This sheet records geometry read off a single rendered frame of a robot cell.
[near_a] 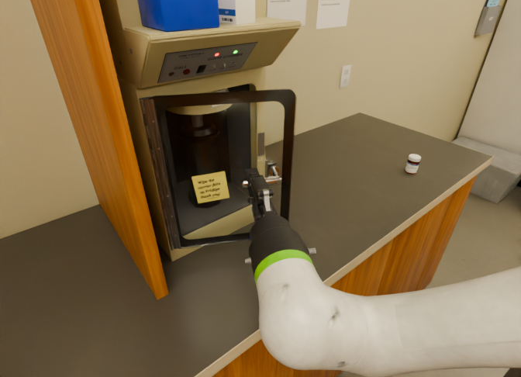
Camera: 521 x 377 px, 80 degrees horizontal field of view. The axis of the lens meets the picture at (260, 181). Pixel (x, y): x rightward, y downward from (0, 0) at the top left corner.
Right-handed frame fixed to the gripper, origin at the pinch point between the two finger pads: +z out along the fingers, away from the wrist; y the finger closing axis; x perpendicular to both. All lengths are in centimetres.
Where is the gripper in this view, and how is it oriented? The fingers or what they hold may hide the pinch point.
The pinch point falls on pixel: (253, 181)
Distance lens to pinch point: 69.8
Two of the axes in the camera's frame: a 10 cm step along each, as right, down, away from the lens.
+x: -9.8, 1.1, -1.6
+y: 0.0, -8.4, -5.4
